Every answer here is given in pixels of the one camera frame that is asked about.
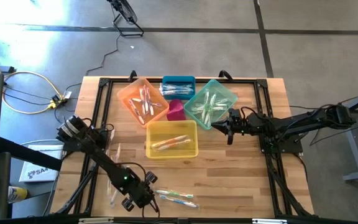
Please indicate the yellow translucent plastic bin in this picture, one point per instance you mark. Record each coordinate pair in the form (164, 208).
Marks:
(172, 154)

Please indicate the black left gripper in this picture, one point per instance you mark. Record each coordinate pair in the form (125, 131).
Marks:
(140, 194)

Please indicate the yellow can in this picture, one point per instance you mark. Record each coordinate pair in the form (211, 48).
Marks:
(17, 194)

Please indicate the orange toothbrush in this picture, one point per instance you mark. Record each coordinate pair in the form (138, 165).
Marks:
(169, 140)
(112, 137)
(113, 199)
(174, 145)
(157, 104)
(142, 93)
(144, 116)
(117, 152)

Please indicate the pink plastic bin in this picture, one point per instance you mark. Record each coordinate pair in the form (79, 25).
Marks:
(176, 113)

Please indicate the green translucent plastic bin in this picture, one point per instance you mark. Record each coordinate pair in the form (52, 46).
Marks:
(225, 90)

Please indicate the white printed cardboard box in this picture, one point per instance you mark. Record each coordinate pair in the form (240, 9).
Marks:
(39, 174)

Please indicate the blue opaque plastic bin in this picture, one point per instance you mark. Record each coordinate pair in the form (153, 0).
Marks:
(179, 79)

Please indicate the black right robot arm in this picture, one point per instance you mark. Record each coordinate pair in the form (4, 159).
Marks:
(306, 123)

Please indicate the black floor fan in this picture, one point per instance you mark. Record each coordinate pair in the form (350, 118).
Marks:
(124, 11)

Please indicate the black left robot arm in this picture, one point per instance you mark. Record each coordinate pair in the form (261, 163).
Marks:
(104, 161)

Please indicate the purple toothbrush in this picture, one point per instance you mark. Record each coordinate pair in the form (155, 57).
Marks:
(150, 96)
(134, 107)

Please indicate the orange translucent plastic bin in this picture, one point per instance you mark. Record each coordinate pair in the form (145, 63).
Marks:
(126, 93)

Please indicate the silver aluminium extrusion piece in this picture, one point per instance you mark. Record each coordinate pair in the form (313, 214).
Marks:
(269, 221)
(96, 220)

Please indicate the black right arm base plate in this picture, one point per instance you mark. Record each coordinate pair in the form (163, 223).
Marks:
(294, 148)

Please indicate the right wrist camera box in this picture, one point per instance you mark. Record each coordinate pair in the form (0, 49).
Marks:
(237, 126)

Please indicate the black diagonal rig beam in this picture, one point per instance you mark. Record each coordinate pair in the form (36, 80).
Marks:
(26, 153)

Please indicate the black rig crossbar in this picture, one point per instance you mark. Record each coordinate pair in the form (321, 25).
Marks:
(197, 221)

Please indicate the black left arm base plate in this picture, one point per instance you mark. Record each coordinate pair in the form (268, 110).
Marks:
(65, 149)

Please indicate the blue toothbrush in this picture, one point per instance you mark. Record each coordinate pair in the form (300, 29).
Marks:
(183, 88)
(172, 93)
(176, 86)
(179, 90)
(179, 201)

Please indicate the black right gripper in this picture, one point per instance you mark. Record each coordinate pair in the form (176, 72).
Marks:
(249, 124)

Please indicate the black table clamp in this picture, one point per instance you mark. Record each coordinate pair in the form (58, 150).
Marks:
(225, 74)
(132, 74)

